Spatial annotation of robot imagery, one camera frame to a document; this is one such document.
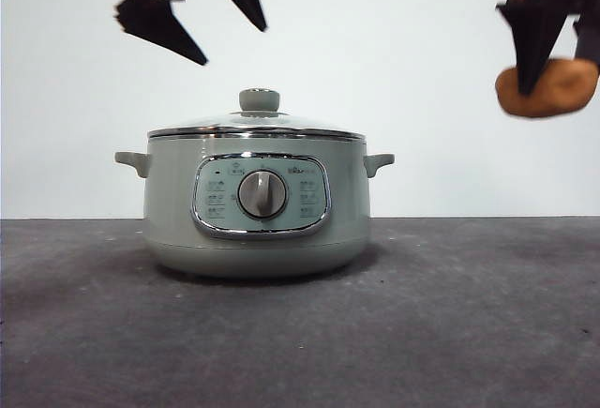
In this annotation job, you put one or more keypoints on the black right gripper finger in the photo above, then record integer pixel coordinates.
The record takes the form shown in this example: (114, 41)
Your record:
(589, 37)
(534, 42)

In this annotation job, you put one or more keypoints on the brown potato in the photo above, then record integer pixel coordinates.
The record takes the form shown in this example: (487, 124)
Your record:
(562, 91)

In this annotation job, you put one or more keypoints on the glass lid with green knob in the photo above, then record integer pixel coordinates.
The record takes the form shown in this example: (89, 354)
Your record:
(259, 100)

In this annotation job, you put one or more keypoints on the sage green electric cooking pot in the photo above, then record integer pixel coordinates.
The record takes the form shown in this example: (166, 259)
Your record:
(171, 201)

